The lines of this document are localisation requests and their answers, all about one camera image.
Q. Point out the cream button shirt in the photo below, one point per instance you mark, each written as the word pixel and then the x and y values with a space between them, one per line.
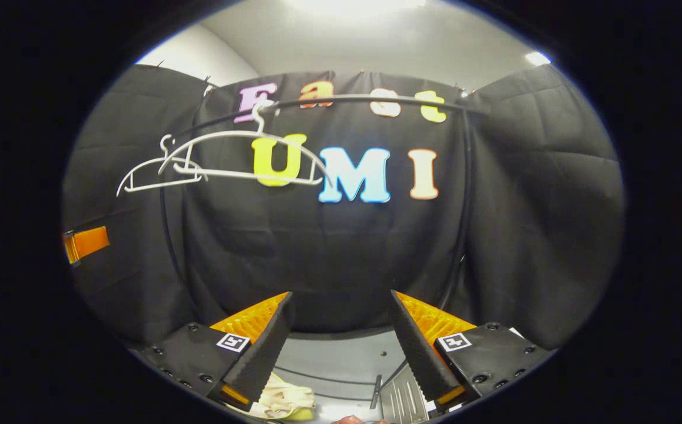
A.
pixel 282 397

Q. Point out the grey slatted metal panel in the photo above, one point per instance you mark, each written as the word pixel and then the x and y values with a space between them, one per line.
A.
pixel 403 400

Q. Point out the ceiling light panel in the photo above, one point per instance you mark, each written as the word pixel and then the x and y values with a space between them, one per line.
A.
pixel 356 7
pixel 537 58

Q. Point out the black backdrop cloth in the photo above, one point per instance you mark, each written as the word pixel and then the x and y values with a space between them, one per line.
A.
pixel 523 206

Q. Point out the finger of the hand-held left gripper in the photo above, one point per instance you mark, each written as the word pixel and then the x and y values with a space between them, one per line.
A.
pixel 88 242

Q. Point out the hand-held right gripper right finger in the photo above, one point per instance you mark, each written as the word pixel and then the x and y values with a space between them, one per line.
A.
pixel 420 356

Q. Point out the empty white clothes hanger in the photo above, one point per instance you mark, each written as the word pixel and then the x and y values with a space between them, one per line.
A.
pixel 168 154

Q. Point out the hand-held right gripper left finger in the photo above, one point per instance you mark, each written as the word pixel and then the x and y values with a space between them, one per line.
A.
pixel 264 353

